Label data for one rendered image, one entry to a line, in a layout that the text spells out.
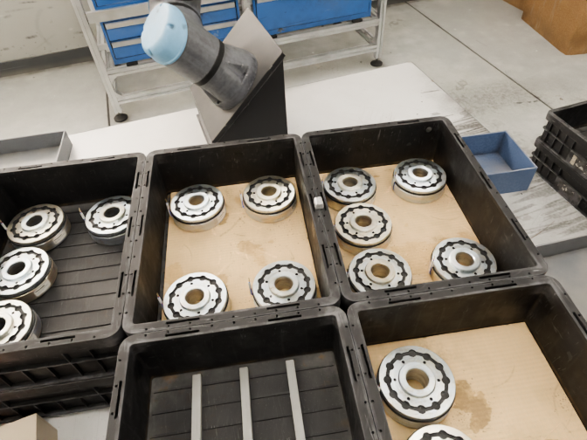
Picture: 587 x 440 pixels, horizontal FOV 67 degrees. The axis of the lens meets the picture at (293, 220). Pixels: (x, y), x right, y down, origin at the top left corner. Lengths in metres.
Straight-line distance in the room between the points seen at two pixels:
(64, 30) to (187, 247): 2.87
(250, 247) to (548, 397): 0.51
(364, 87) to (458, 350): 0.98
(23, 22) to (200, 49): 2.63
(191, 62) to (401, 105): 0.66
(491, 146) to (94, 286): 0.98
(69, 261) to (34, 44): 2.84
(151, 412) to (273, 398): 0.17
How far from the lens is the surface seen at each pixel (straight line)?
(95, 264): 0.88
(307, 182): 0.77
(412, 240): 0.83
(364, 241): 0.77
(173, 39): 1.02
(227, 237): 0.84
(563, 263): 1.06
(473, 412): 0.69
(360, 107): 1.39
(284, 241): 0.81
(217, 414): 0.67
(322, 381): 0.67
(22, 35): 3.63
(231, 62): 1.07
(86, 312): 0.82
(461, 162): 0.89
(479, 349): 0.73
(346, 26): 2.92
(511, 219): 0.77
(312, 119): 1.34
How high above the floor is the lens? 1.45
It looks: 47 degrees down
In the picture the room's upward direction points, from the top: 4 degrees counter-clockwise
